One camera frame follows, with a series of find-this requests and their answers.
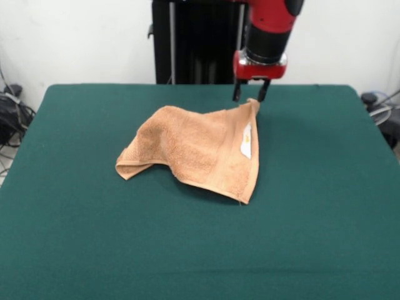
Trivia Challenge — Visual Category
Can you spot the orange terry towel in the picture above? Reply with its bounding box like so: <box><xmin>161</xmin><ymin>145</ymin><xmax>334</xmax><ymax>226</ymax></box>
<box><xmin>114</xmin><ymin>97</ymin><xmax>262</xmax><ymax>206</ymax></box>

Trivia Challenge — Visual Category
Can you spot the black cable tangle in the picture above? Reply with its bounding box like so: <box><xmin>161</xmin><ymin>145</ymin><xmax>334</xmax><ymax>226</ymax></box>
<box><xmin>0</xmin><ymin>62</ymin><xmax>37</xmax><ymax>185</ymax></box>

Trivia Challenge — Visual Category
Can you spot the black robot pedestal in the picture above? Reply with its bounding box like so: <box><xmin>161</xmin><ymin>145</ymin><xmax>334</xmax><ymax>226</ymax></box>
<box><xmin>147</xmin><ymin>0</ymin><xmax>253</xmax><ymax>85</ymax></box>

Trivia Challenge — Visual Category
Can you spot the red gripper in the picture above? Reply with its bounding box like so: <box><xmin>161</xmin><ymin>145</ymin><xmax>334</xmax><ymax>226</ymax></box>
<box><xmin>231</xmin><ymin>49</ymin><xmax>288</xmax><ymax>103</ymax></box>

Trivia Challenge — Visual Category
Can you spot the dark green table cloth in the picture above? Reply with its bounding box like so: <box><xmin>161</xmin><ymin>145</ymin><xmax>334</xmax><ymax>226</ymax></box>
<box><xmin>0</xmin><ymin>83</ymin><xmax>400</xmax><ymax>300</ymax></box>

